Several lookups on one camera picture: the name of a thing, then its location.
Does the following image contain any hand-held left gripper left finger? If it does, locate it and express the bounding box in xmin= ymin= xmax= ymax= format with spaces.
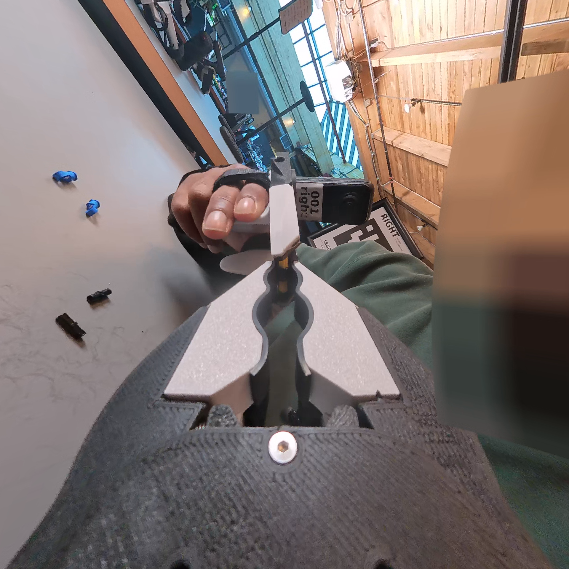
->
xmin=163 ymin=266 xmax=273 ymax=412

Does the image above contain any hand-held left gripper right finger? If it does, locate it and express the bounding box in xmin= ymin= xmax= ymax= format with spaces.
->
xmin=291 ymin=266 xmax=402 ymax=414

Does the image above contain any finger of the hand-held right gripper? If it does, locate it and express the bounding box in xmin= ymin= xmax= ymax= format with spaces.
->
xmin=269 ymin=184 xmax=301 ymax=258

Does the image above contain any yellow lego axle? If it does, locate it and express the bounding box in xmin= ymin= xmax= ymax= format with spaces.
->
xmin=276 ymin=255 xmax=290 ymax=305

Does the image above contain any person's right hand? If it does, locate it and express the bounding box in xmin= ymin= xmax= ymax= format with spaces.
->
xmin=167 ymin=164 xmax=272 ymax=255

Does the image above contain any framed black white sign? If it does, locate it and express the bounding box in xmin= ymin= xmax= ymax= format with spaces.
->
xmin=307 ymin=198 xmax=426 ymax=268

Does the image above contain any black pole stand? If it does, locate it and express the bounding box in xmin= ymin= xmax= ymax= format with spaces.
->
xmin=247 ymin=80 xmax=315 ymax=136

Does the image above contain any white junction box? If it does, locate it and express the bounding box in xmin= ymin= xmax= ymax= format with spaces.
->
xmin=326 ymin=59 xmax=357 ymax=103

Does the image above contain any wooden edged desk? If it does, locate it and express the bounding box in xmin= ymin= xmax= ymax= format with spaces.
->
xmin=76 ymin=0 xmax=231 ymax=167

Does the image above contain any hanging perforated sign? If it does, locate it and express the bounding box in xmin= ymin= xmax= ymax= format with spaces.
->
xmin=279 ymin=0 xmax=314 ymax=37

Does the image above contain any black robot device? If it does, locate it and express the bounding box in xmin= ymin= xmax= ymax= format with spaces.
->
xmin=171 ymin=30 xmax=215 ymax=72

